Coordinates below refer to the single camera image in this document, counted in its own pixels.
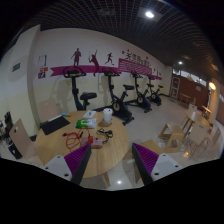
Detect wooden stool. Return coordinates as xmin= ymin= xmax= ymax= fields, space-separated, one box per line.
xmin=158 ymin=124 xmax=184 ymax=153

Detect wooden table right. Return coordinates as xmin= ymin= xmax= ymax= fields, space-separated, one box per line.
xmin=183 ymin=110 xmax=210 ymax=136

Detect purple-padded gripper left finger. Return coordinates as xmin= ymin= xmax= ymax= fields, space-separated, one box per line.
xmin=43 ymin=144 xmax=92 ymax=185

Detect wooden chair behind table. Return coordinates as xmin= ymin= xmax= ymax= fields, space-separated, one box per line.
xmin=39 ymin=98 xmax=59 ymax=122

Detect wooden chair right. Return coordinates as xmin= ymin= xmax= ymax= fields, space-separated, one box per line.
xmin=184 ymin=121 xmax=208 ymax=158

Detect red charging cable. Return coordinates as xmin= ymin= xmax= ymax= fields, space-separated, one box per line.
xmin=62 ymin=129 xmax=90 ymax=152

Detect red charger plug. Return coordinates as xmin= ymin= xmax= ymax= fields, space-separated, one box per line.
xmin=87 ymin=136 xmax=93 ymax=144

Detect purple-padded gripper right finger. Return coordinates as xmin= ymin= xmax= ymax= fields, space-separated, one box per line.
xmin=132 ymin=143 xmax=182 ymax=185

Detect round wooden table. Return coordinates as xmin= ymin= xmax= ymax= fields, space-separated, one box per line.
xmin=36 ymin=111 xmax=129 ymax=185

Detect ceiling light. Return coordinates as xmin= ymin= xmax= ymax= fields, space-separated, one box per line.
xmin=145 ymin=11 xmax=155 ymax=19

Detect black exercise bike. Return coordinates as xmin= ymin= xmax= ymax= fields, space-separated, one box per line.
xmin=102 ymin=67 xmax=134 ymax=125
xmin=147 ymin=76 xmax=162 ymax=106
xmin=128 ymin=71 xmax=152 ymax=113
xmin=63 ymin=66 xmax=97 ymax=111

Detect green wet wipes pack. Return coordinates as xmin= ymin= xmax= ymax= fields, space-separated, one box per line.
xmin=76 ymin=119 xmax=96 ymax=129

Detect wooden chair left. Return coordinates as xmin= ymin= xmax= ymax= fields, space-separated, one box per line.
xmin=9 ymin=120 xmax=42 ymax=166

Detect pink power bank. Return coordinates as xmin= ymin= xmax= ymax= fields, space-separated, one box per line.
xmin=91 ymin=138 xmax=103 ymax=149

